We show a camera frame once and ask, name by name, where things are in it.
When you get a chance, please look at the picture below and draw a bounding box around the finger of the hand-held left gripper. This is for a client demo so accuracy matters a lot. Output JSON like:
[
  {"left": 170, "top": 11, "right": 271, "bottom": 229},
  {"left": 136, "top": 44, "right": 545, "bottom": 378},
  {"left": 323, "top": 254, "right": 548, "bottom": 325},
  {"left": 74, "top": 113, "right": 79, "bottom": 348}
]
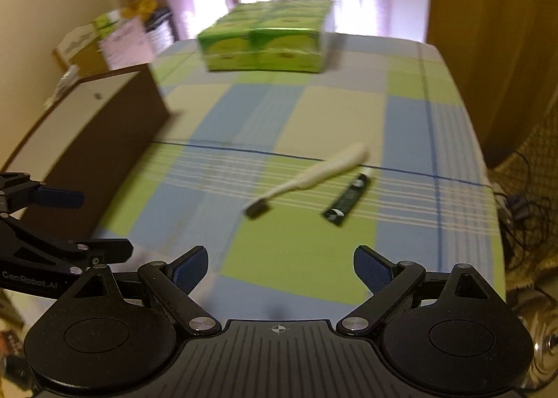
[
  {"left": 0, "top": 215, "right": 134, "bottom": 273},
  {"left": 0, "top": 171, "right": 85, "bottom": 212}
]

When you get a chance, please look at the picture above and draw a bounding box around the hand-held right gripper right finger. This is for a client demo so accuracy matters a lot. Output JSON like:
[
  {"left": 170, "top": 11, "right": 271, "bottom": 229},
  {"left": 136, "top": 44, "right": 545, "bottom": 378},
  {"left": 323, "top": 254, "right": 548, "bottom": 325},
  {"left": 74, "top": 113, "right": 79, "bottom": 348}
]
[{"left": 335, "top": 245, "right": 508, "bottom": 338}]

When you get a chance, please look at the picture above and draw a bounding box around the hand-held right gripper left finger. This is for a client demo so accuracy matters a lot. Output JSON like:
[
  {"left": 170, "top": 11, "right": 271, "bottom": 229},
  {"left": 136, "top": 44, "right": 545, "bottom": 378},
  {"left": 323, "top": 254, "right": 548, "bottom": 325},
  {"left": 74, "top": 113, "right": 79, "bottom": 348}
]
[{"left": 72, "top": 245, "right": 221, "bottom": 338}]

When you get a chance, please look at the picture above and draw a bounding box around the small black toothpaste tube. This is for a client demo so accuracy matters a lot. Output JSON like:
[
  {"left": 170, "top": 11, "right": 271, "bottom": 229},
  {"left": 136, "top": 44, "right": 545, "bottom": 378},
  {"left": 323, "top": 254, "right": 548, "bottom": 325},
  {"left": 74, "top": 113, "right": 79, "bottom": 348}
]
[{"left": 322, "top": 172, "right": 373, "bottom": 227}]

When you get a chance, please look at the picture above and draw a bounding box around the brown storage box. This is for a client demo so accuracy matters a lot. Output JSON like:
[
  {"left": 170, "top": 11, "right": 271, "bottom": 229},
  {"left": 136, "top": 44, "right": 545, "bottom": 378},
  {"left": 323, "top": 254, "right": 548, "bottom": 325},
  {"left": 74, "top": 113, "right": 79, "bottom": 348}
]
[{"left": 0, "top": 64, "right": 171, "bottom": 237}]

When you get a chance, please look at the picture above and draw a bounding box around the white toothbrush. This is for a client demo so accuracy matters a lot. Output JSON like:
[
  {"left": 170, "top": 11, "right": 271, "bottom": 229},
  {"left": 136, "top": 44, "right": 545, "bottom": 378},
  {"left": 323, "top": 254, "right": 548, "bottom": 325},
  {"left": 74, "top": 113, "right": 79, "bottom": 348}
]
[{"left": 243, "top": 143, "right": 370, "bottom": 219}]

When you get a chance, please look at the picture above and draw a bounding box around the clear plastic bag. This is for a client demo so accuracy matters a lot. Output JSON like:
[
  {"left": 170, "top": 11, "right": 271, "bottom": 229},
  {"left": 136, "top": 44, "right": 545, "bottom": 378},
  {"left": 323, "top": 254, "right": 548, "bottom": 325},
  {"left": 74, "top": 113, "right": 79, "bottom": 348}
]
[{"left": 46, "top": 67, "right": 80, "bottom": 107}]

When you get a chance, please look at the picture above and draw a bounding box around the white power strip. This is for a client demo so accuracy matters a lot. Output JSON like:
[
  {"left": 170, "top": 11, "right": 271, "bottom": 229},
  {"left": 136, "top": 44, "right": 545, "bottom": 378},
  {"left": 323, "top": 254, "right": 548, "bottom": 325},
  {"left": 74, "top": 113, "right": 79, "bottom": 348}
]
[{"left": 495, "top": 193, "right": 513, "bottom": 221}]

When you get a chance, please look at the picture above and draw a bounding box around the white carved chair back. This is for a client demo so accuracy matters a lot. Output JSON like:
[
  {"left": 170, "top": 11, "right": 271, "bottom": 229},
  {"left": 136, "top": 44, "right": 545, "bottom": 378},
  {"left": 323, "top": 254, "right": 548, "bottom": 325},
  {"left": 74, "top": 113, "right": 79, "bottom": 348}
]
[{"left": 54, "top": 25, "right": 105, "bottom": 68}]

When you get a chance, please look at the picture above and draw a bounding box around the green tissue box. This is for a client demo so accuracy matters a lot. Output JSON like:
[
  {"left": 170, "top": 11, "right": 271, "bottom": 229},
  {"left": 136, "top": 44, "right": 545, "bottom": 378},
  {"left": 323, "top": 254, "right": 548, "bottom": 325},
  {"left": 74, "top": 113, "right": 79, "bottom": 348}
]
[{"left": 93, "top": 9, "right": 125, "bottom": 30}]

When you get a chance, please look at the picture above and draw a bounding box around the stack of white plastic containers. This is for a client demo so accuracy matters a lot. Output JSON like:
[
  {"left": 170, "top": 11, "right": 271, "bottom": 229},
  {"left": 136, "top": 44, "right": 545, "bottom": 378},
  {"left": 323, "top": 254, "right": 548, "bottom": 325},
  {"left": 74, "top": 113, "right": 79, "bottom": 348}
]
[{"left": 146, "top": 8, "right": 176, "bottom": 54}]

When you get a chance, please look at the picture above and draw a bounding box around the yellow plastic bag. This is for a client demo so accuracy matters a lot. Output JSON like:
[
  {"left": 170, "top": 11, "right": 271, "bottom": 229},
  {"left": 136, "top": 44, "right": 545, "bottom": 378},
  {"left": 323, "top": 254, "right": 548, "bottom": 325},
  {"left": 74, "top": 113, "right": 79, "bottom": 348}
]
[{"left": 124, "top": 0, "right": 158, "bottom": 15}]

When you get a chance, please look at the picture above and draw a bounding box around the green tissue multipack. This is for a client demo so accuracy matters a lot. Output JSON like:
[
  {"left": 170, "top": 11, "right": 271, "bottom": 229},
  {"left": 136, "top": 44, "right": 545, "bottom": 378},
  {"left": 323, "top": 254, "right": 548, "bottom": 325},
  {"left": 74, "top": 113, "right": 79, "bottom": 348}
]
[{"left": 197, "top": 0, "right": 337, "bottom": 75}]

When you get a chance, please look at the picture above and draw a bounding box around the ochre curtain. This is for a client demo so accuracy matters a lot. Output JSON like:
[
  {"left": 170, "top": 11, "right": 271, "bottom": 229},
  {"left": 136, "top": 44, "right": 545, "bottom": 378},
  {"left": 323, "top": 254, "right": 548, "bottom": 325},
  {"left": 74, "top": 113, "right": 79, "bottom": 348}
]
[{"left": 425, "top": 0, "right": 558, "bottom": 163}]

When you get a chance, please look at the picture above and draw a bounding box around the tangle of dark cables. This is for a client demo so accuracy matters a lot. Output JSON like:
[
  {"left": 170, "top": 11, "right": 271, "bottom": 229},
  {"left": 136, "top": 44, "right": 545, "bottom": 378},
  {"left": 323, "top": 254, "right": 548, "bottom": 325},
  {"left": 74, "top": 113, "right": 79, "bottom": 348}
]
[{"left": 492, "top": 150, "right": 554, "bottom": 251}]

